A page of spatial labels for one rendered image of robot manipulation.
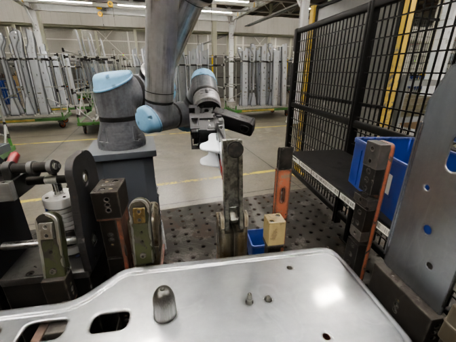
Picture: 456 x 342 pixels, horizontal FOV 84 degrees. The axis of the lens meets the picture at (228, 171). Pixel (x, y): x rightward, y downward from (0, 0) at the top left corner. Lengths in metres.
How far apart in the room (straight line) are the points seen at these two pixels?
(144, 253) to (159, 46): 0.46
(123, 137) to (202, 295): 0.56
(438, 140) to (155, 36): 0.58
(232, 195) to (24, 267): 0.44
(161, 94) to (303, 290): 0.54
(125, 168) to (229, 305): 0.57
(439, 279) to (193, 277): 0.37
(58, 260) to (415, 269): 0.60
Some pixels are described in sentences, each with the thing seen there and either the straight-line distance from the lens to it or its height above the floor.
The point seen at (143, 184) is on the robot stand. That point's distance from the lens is 0.88.
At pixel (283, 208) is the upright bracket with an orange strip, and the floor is 1.07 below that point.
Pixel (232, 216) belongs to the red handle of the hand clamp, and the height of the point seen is 1.07.
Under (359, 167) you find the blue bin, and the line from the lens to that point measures 0.77.
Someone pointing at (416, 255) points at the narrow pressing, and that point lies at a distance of 0.52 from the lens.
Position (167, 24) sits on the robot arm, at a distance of 0.69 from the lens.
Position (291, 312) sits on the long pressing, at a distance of 0.44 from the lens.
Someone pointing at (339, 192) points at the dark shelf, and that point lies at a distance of 0.77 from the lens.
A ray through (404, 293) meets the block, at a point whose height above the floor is 1.00.
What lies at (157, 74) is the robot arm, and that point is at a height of 1.32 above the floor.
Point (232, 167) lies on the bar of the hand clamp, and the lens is 0.48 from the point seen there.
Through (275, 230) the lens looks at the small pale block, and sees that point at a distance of 0.51.
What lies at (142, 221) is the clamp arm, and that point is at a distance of 0.51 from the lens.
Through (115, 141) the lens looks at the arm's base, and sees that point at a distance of 0.86.
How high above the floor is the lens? 1.33
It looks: 21 degrees down
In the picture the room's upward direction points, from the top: straight up
